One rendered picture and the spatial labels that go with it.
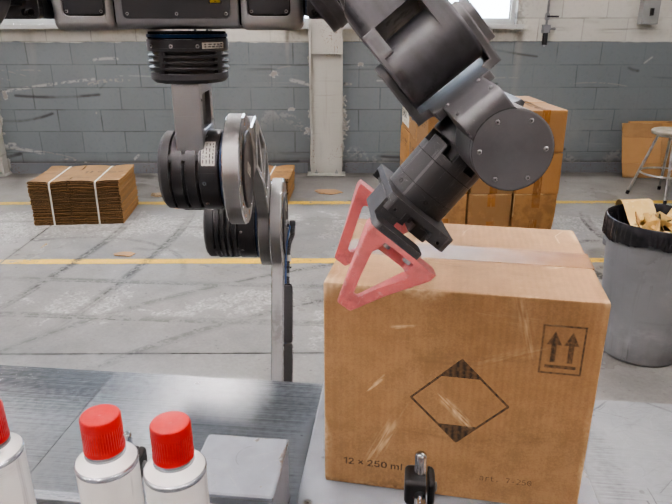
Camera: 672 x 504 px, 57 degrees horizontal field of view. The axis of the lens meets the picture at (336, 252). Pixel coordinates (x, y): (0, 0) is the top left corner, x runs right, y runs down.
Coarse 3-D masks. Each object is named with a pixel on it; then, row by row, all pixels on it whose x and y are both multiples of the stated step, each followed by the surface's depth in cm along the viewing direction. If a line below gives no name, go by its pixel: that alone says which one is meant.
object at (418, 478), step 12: (420, 456) 60; (408, 468) 62; (420, 468) 61; (432, 468) 62; (408, 480) 61; (420, 480) 61; (432, 480) 61; (408, 492) 61; (420, 492) 60; (432, 492) 61
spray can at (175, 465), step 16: (160, 416) 51; (176, 416) 51; (160, 432) 49; (176, 432) 49; (160, 448) 49; (176, 448) 50; (192, 448) 51; (160, 464) 50; (176, 464) 50; (192, 464) 51; (144, 480) 51; (160, 480) 50; (176, 480) 50; (192, 480) 50; (160, 496) 50; (176, 496) 50; (192, 496) 51; (208, 496) 53
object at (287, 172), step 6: (270, 168) 530; (276, 168) 530; (282, 168) 529; (288, 168) 529; (294, 168) 537; (270, 174) 509; (276, 174) 510; (282, 174) 510; (288, 174) 510; (288, 180) 495; (288, 186) 493; (288, 192) 495; (288, 198) 501
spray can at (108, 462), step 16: (80, 416) 51; (96, 416) 51; (112, 416) 51; (80, 432) 51; (96, 432) 50; (112, 432) 51; (96, 448) 51; (112, 448) 51; (128, 448) 53; (80, 464) 52; (96, 464) 51; (112, 464) 51; (128, 464) 52; (80, 480) 51; (96, 480) 51; (112, 480) 51; (128, 480) 52; (80, 496) 52; (96, 496) 51; (112, 496) 51; (128, 496) 52
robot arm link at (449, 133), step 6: (510, 96) 49; (516, 102) 47; (522, 102) 47; (444, 120) 51; (450, 120) 50; (438, 126) 51; (444, 126) 50; (450, 126) 50; (444, 132) 50; (450, 132) 50; (444, 138) 51; (450, 138) 50; (450, 144) 51; (450, 150) 51; (456, 150) 51; (450, 156) 51
